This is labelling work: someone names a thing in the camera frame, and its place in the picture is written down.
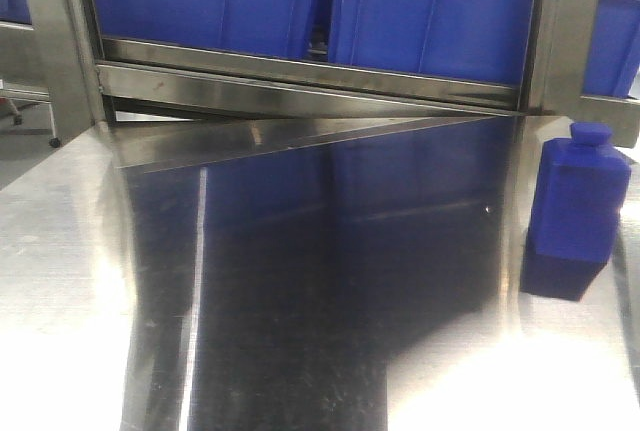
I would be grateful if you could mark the blue bin right on shelf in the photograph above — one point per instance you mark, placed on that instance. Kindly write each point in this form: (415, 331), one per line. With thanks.
(473, 40)

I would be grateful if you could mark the far right blue bin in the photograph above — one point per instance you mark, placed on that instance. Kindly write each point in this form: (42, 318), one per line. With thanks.
(613, 59)

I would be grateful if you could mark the blue bin on shelf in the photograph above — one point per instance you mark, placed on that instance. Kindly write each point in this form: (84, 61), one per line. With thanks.
(200, 1)
(473, 40)

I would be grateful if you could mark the blue bin left on shelf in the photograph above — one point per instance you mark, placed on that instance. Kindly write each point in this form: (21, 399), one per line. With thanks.
(200, 1)

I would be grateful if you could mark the stainless steel shelf rack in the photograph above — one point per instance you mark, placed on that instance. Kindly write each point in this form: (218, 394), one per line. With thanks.
(62, 57)

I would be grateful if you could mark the blue plastic bottle part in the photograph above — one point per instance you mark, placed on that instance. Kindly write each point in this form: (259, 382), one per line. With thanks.
(581, 186)

